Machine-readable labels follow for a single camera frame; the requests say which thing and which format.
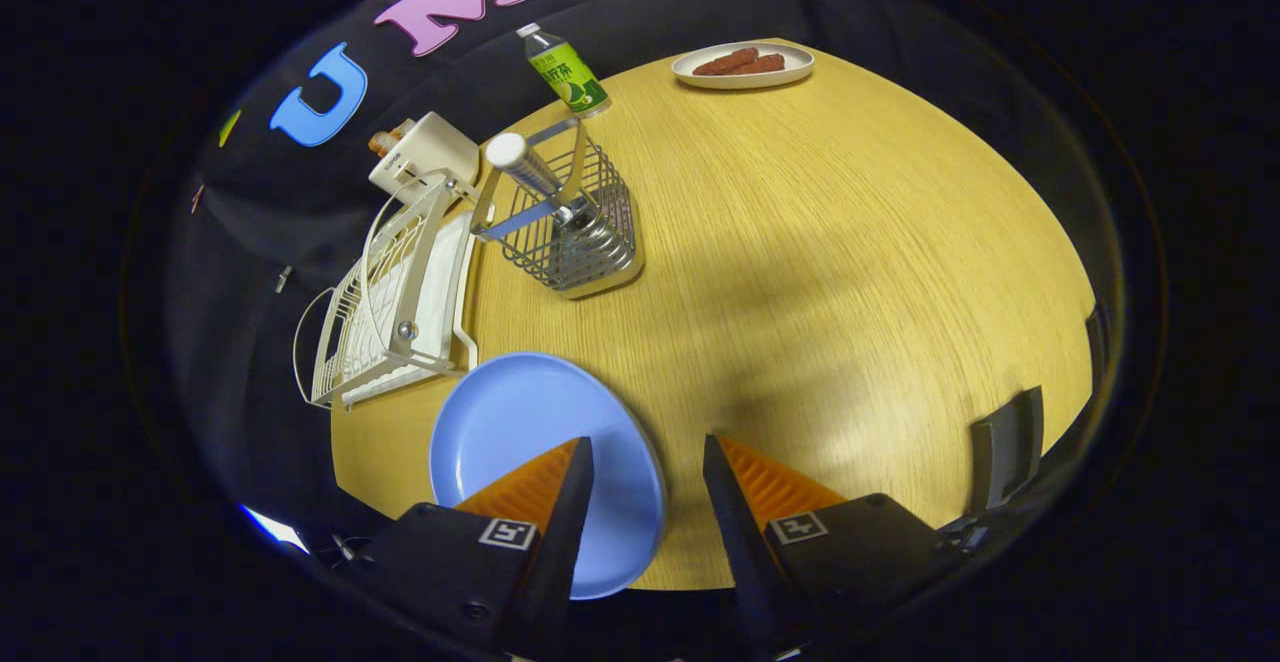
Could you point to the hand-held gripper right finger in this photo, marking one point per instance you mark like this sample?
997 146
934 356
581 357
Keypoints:
735 542

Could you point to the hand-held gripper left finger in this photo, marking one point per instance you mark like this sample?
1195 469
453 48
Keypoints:
575 522

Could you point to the blue plate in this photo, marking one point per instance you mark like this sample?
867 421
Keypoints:
520 422

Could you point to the white oval dish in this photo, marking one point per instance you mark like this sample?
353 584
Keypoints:
790 67

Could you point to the computer monitor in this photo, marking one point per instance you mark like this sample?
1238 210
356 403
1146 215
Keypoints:
272 528

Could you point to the silver clip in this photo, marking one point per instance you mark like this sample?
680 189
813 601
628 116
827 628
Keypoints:
283 278

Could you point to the white toaster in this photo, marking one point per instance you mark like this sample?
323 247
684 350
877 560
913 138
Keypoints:
430 152

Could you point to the toasted bread slice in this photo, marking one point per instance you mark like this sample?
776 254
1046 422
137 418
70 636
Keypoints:
402 128
381 144

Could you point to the green label tea bottle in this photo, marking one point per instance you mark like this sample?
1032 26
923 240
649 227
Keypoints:
568 77

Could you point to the red meat slice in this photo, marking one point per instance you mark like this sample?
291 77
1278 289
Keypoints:
762 65
726 62

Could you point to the red clip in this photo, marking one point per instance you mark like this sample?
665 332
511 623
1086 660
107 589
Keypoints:
197 198

